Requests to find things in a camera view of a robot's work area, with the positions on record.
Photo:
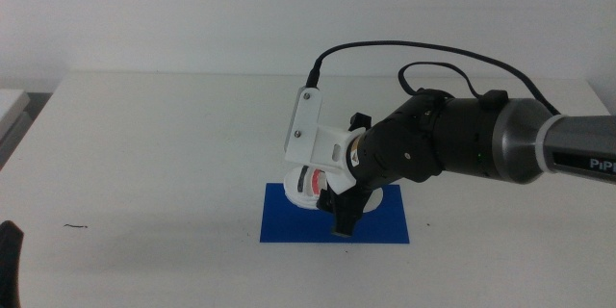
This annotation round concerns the blue rectangular mat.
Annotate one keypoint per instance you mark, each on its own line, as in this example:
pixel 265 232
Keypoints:
pixel 289 226

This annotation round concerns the white shoe with stripes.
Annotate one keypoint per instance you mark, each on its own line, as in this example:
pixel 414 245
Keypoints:
pixel 294 191

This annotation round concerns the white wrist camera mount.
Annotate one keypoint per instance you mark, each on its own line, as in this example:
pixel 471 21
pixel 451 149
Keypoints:
pixel 317 146

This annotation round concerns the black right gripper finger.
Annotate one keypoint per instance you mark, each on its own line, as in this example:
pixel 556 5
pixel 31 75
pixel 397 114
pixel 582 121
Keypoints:
pixel 326 202
pixel 347 219

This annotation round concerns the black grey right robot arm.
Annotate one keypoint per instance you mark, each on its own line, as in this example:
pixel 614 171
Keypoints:
pixel 481 142

